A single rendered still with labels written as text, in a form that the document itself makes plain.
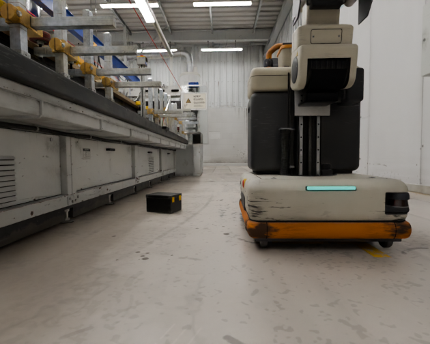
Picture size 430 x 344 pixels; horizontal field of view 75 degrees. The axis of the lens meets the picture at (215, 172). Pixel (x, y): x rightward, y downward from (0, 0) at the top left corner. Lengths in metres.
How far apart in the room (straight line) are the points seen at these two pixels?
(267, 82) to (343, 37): 0.38
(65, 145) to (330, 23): 1.44
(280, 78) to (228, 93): 10.66
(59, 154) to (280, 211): 1.24
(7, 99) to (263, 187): 0.91
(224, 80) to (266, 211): 11.24
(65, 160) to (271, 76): 1.20
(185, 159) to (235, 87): 7.00
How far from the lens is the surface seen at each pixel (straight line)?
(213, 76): 12.26
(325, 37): 1.30
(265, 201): 1.10
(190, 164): 5.63
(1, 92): 1.11
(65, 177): 1.79
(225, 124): 11.87
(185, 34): 11.56
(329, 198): 1.16
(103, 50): 1.38
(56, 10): 1.47
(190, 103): 5.57
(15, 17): 1.19
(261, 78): 1.47
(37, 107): 1.24
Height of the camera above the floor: 0.37
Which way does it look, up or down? 3 degrees down
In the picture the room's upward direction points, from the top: straight up
